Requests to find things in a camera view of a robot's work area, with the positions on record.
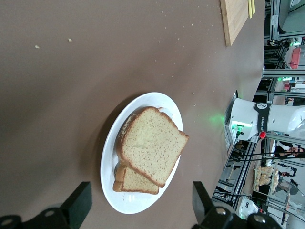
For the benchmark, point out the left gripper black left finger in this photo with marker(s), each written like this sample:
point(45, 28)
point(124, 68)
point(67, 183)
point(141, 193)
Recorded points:
point(76, 207)

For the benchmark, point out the large bread slice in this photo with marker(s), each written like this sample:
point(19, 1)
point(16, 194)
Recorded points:
point(152, 145)

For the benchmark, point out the yellow plastic fork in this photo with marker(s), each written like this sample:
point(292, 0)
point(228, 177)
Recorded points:
point(250, 8)

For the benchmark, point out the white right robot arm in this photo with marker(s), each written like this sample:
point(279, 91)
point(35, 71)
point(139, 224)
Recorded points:
point(281, 119)

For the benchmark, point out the bag of snacks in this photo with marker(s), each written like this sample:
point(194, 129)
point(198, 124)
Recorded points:
point(263, 176)

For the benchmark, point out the white round plate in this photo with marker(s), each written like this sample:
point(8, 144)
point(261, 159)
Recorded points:
point(133, 202)

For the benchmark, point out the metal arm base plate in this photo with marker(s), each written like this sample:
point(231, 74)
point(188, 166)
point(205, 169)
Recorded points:
point(227, 133)

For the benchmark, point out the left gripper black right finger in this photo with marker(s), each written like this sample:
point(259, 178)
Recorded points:
point(203, 210)

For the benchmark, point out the wooden cutting board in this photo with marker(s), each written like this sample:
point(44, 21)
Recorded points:
point(234, 19)

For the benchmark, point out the yellow plastic knife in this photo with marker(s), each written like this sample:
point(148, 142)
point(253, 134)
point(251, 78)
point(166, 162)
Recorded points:
point(253, 6)

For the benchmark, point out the red box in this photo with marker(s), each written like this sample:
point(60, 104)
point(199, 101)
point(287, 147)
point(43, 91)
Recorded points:
point(296, 58)

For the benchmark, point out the person in background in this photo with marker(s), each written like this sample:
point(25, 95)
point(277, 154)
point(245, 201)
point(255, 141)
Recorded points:
point(294, 149)

